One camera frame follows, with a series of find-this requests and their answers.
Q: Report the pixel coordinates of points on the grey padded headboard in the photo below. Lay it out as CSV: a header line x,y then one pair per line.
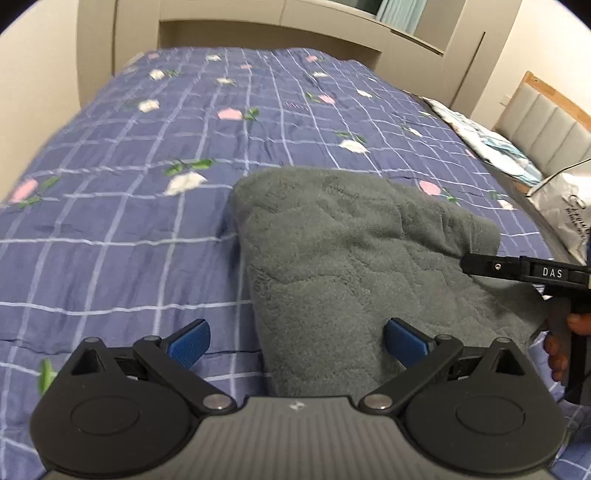
x,y
550,129

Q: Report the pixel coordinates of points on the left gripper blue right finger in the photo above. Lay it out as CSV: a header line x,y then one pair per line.
x,y
475,410

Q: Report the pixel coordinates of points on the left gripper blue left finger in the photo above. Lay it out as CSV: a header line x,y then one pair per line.
x,y
121,411

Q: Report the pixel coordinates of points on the beige window cabinet shelf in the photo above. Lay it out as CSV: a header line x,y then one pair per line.
x,y
333,28

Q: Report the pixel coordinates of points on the person's right hand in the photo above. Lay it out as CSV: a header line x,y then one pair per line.
x,y
557,343

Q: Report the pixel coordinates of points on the grey quilted fleece pants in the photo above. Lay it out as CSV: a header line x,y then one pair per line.
x,y
331,256

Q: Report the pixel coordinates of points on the right teal curtain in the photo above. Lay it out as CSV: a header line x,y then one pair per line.
x,y
403,15

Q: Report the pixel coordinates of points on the white shopping bag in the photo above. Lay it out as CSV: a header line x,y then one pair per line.
x,y
563,200

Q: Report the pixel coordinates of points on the beige wardrobe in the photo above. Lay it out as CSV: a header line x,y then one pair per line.
x,y
110,34
474,50

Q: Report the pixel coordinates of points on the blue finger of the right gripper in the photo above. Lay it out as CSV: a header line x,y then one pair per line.
x,y
500,267

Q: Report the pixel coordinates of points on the blue plaid floral bedspread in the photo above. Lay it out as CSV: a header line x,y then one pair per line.
x,y
122,228

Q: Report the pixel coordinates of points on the beige left wardrobe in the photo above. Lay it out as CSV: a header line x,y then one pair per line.
x,y
110,34

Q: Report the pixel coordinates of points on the light patterned pillow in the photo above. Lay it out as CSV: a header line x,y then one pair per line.
x,y
490,146

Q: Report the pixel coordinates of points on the beige right wardrobe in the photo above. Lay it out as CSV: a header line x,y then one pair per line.
x,y
474,50

